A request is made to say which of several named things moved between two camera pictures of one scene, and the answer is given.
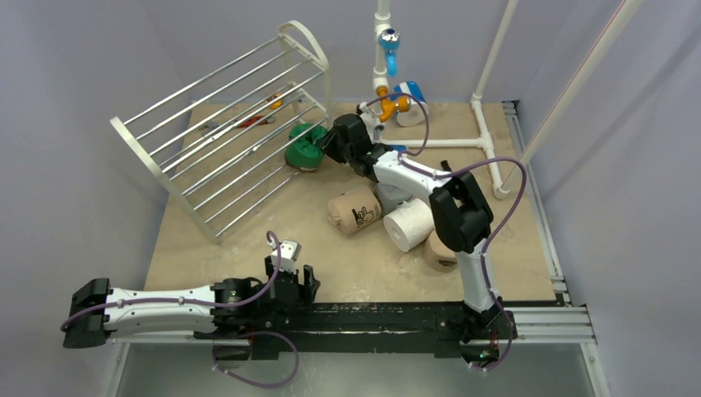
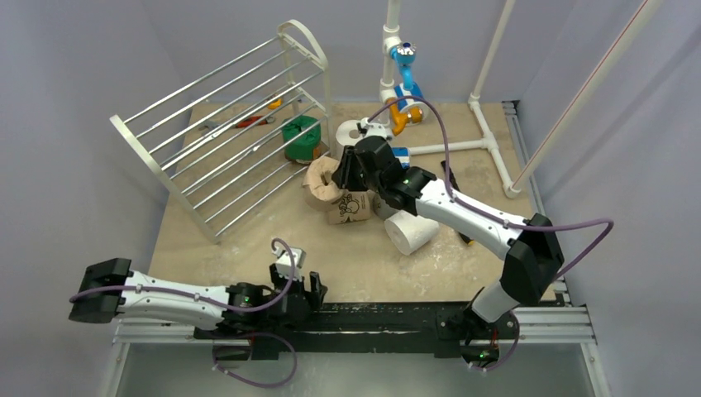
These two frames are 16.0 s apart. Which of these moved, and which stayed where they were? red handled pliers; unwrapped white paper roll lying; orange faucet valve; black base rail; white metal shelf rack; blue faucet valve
Moved: orange faucet valve; blue faucet valve
Stayed: red handled pliers; unwrapped white paper roll lying; black base rail; white metal shelf rack
